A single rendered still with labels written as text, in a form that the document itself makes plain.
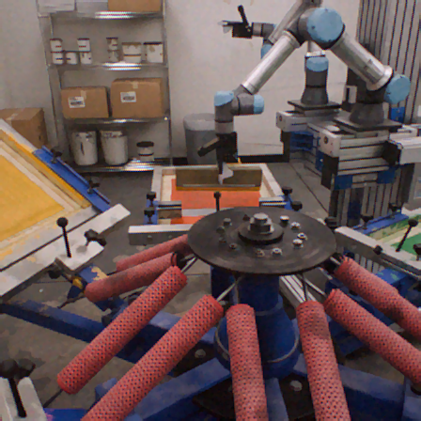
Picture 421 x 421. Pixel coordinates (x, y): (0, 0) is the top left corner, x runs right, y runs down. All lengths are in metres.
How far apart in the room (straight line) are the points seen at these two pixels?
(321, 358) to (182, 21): 4.79
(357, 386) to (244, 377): 0.34
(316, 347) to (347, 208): 1.83
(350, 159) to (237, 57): 3.41
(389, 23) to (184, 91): 3.38
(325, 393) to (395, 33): 1.88
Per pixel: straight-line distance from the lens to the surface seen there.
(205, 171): 1.83
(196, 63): 5.36
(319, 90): 2.57
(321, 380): 0.77
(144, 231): 1.55
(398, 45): 2.42
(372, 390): 1.03
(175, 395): 0.98
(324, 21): 1.82
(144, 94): 4.92
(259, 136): 5.59
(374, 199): 2.57
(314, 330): 0.80
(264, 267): 0.81
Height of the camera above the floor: 1.72
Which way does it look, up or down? 24 degrees down
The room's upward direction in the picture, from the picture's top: 1 degrees counter-clockwise
